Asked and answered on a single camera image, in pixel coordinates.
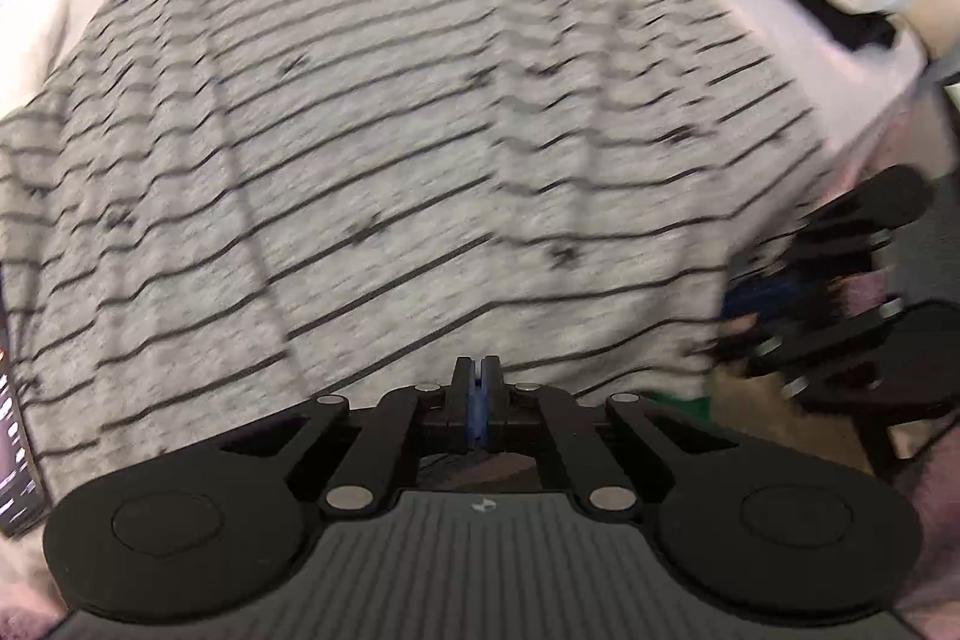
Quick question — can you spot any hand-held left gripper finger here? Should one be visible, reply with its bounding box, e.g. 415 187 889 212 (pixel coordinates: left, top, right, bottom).
217 355 479 517
478 355 743 521

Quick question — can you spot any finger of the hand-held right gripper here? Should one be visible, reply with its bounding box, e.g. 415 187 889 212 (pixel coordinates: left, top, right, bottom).
716 299 901 397
724 167 935 319

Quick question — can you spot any grey striped bow-print shirt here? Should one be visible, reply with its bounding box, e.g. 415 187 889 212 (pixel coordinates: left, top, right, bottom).
0 0 848 513

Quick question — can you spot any green object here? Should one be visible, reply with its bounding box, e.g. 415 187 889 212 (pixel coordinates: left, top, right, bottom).
649 391 712 425

